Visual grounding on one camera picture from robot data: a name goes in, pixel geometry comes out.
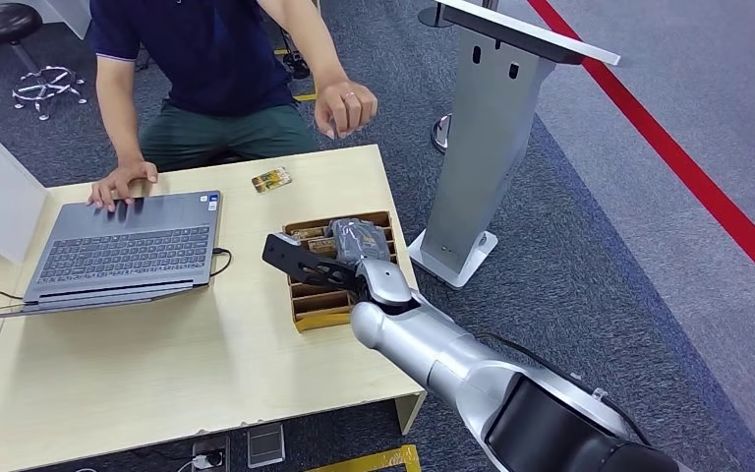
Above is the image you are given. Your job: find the person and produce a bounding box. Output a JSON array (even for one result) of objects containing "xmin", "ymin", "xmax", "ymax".
[{"xmin": 87, "ymin": 0, "xmax": 379, "ymax": 213}]

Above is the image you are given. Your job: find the yellow floor tape strip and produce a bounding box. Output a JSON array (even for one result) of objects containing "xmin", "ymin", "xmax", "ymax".
[{"xmin": 304, "ymin": 443, "xmax": 423, "ymax": 472}]

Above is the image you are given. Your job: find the brown slotted card box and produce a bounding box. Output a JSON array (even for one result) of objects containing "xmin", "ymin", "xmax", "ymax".
[{"xmin": 282, "ymin": 209, "xmax": 399, "ymax": 334}]

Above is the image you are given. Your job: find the grey laptop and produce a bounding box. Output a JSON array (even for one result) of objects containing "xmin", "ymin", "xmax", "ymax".
[{"xmin": 21, "ymin": 190, "xmax": 222, "ymax": 319}]

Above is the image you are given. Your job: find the grey floor box cover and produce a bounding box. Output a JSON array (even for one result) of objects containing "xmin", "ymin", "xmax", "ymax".
[{"xmin": 246, "ymin": 422, "xmax": 287, "ymax": 470}]

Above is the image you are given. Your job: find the round chrome floor base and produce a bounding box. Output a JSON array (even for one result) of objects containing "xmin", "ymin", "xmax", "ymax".
[{"xmin": 430, "ymin": 113, "xmax": 452, "ymax": 155}]

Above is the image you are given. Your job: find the white cabinet panel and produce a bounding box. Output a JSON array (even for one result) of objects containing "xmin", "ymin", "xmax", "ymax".
[{"xmin": 43, "ymin": 0, "xmax": 93, "ymax": 40}]

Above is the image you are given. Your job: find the black laptop cable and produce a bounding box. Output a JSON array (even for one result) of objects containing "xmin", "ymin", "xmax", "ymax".
[{"xmin": 209, "ymin": 246, "xmax": 234, "ymax": 279}]

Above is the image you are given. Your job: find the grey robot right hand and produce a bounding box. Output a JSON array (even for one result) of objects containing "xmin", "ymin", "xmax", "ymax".
[{"xmin": 325, "ymin": 217, "xmax": 394, "ymax": 266}]

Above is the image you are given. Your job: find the red floor tape line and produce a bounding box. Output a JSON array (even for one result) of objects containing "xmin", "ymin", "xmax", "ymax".
[{"xmin": 525, "ymin": 0, "xmax": 755, "ymax": 306}]

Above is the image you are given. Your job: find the black stool with chrome base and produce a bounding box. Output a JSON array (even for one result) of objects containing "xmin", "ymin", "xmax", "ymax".
[{"xmin": 0, "ymin": 1, "xmax": 88, "ymax": 123}]

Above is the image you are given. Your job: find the silver kiosk stand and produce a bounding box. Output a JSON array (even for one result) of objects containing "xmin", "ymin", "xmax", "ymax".
[{"xmin": 407, "ymin": 0, "xmax": 623, "ymax": 290}]

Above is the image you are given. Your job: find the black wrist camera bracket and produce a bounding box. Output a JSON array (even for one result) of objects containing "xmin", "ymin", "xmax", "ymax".
[{"xmin": 261, "ymin": 233, "xmax": 367, "ymax": 294}]

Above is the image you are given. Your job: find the person's left hand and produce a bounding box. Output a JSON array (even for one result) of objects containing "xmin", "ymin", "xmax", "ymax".
[{"xmin": 314, "ymin": 79, "xmax": 379, "ymax": 141}]

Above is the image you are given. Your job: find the person's right hand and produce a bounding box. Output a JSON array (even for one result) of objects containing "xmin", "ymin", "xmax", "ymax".
[{"xmin": 87, "ymin": 159, "xmax": 160, "ymax": 213}]

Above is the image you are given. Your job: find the dark round floor base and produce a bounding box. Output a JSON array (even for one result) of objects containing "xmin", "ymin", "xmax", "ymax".
[{"xmin": 417, "ymin": 2, "xmax": 458, "ymax": 30}]

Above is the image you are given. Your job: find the black floor power socket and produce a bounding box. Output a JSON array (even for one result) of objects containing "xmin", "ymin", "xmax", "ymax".
[{"xmin": 190, "ymin": 434, "xmax": 232, "ymax": 472}]

